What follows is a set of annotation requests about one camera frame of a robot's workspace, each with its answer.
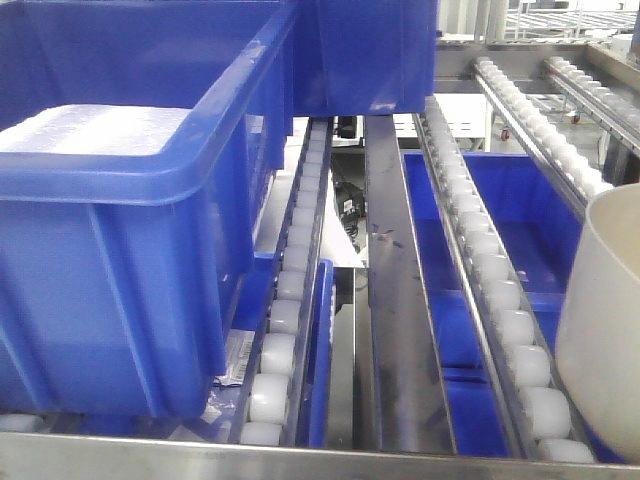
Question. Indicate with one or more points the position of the white plastic bin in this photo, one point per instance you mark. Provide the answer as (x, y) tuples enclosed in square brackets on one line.
[(597, 341)]

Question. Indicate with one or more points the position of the blue plastic bin behind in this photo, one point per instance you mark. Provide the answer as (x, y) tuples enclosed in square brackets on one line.
[(363, 57)]

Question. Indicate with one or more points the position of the large blue plastic bin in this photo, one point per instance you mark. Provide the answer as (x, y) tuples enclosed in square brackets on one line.
[(120, 273)]

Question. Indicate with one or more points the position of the stainless steel flow rack shelf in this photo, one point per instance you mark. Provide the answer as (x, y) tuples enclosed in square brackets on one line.
[(408, 433)]

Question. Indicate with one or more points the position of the white foam sheet in bin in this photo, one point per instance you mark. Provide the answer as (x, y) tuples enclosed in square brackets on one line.
[(95, 129)]

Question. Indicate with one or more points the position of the black power adapter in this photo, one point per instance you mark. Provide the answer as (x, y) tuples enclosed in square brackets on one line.
[(350, 201)]

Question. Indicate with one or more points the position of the white roller track left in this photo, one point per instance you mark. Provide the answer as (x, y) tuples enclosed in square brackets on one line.
[(270, 402)]

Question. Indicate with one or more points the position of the white roller track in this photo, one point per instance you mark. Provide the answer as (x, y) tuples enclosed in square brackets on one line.
[(538, 418), (538, 135), (617, 114), (270, 402)]

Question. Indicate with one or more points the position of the white roller track middle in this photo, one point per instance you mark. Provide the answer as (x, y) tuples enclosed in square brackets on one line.
[(538, 418)]

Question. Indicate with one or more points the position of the white roller track far right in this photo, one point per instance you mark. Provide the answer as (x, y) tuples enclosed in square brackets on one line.
[(617, 114)]

